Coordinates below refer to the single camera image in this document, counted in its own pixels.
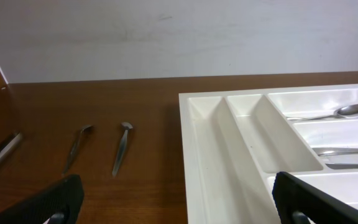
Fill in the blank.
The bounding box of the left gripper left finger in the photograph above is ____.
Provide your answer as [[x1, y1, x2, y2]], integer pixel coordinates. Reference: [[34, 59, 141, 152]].
[[0, 174, 85, 223]]

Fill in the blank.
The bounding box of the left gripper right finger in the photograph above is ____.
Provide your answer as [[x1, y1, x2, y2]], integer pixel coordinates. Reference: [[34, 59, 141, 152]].
[[272, 172, 358, 224]]

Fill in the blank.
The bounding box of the steel fork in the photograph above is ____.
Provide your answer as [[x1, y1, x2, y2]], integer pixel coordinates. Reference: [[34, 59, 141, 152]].
[[313, 147, 358, 156], [326, 163, 358, 169]]

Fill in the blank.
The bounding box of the small steel teaspoon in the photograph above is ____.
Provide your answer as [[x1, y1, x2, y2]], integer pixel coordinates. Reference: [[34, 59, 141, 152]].
[[112, 122, 133, 177], [62, 124, 94, 175]]

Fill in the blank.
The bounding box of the steel spoon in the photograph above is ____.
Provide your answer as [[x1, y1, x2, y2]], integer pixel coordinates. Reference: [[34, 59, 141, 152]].
[[287, 104, 358, 121]]

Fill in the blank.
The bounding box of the white plastic cutlery tray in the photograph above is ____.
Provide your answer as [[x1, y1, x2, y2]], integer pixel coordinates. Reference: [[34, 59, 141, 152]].
[[179, 84, 358, 223]]

